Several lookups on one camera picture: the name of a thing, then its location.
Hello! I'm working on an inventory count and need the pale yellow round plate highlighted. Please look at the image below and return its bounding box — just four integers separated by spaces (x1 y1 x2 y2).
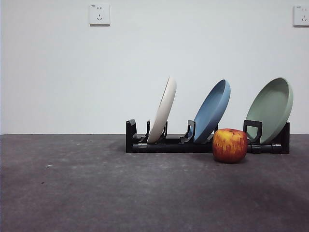
146 76 178 144

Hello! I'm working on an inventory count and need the black plate rack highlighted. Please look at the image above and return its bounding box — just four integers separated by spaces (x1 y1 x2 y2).
125 118 290 154

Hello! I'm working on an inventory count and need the white wall socket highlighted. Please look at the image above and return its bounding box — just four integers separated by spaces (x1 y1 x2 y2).
89 4 111 27
293 5 309 27

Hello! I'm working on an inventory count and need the blue round plate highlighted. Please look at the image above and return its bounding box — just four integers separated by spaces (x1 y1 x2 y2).
193 79 231 143

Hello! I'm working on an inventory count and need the green round plate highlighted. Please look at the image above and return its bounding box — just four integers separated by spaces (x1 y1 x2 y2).
245 77 294 145

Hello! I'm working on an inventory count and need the red and yellow apple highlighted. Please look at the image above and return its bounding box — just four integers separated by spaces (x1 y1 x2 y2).
212 128 249 164

